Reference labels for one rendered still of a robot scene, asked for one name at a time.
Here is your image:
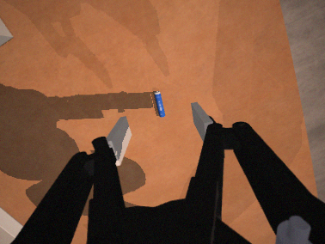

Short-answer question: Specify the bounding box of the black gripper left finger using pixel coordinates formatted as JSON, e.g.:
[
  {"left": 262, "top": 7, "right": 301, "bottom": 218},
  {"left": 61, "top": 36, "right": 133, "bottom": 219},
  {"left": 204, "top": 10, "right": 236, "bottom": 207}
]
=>
[{"left": 10, "top": 116, "right": 132, "bottom": 244}]

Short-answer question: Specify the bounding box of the blue aaa battery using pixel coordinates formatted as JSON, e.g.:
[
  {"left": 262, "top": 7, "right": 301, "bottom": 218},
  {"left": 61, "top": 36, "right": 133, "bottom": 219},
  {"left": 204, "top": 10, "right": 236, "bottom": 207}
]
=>
[{"left": 154, "top": 91, "right": 165, "bottom": 118}]

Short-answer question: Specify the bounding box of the grey drawer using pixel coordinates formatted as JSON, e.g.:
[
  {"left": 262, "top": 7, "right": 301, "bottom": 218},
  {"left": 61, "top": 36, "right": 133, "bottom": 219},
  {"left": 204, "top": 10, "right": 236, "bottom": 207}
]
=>
[{"left": 0, "top": 19, "right": 13, "bottom": 46}]

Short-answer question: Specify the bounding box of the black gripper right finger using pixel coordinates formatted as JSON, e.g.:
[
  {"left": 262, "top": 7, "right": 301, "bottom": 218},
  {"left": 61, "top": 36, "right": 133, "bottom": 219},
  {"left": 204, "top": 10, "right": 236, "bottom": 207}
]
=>
[{"left": 169, "top": 102, "right": 325, "bottom": 244}]

